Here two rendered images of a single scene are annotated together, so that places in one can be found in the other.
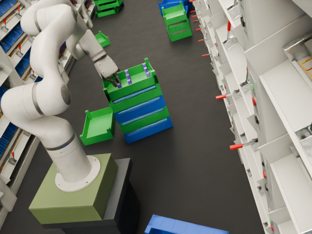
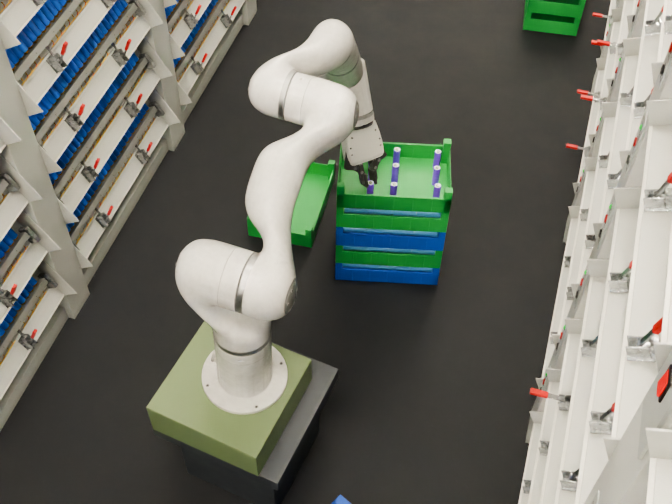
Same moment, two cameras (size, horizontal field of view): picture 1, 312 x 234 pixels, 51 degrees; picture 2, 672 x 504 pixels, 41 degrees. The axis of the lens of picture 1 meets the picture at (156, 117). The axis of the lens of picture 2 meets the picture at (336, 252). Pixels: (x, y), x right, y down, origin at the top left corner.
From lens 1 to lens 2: 0.90 m
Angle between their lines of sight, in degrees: 17
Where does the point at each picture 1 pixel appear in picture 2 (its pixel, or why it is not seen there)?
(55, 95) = (276, 303)
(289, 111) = not seen: outside the picture
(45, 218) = (165, 428)
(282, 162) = not seen: outside the picture
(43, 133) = (225, 330)
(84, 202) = (243, 444)
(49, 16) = (311, 108)
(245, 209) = not seen: outside the picture
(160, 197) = (358, 434)
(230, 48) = (589, 357)
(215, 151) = (491, 388)
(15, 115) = (196, 296)
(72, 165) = (246, 378)
